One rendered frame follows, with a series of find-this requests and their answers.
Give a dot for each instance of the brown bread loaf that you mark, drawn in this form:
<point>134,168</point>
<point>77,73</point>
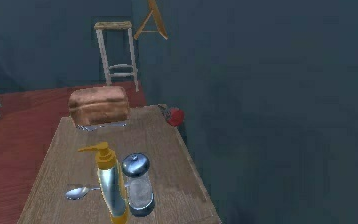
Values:
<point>98,105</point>

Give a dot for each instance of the brown wooden table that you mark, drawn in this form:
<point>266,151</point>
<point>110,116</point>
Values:
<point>153,146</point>

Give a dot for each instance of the glass shaker with metal cap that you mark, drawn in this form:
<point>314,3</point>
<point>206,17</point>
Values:
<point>138,186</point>

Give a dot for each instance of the orange wooden frame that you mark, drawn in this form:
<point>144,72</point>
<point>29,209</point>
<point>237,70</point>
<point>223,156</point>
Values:
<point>153,20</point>

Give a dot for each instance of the silver plate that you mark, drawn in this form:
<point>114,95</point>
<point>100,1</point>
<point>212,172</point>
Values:
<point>100,126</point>

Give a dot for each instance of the silver spoon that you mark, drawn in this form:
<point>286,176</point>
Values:
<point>77,192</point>

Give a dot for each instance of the white stool with wooden seat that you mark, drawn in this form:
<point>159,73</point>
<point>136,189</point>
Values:
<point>118,50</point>

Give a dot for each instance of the red round object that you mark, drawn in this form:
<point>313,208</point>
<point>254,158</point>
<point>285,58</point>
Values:
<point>175,116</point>

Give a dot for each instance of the yellow pump soap bottle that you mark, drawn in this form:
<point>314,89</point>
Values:
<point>111,186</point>

